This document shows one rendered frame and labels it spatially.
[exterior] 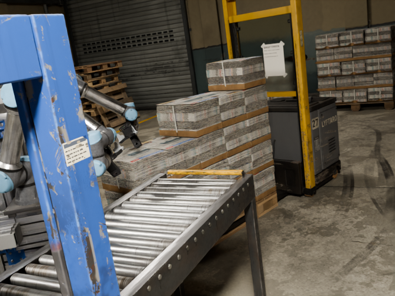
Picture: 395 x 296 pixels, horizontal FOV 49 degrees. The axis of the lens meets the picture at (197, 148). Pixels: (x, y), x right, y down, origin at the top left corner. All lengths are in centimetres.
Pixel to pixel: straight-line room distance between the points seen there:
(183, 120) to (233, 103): 46
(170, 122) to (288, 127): 133
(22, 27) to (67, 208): 31
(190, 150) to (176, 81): 749
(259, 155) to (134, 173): 128
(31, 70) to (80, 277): 38
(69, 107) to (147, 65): 1001
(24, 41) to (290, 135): 351
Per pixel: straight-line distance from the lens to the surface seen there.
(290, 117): 405
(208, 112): 310
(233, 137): 333
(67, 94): 79
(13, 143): 210
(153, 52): 1065
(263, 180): 369
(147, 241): 164
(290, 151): 415
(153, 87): 1076
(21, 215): 234
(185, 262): 158
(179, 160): 292
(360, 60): 759
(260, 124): 359
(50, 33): 78
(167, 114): 317
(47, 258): 170
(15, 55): 72
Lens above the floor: 147
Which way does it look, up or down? 14 degrees down
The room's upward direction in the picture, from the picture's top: 8 degrees counter-clockwise
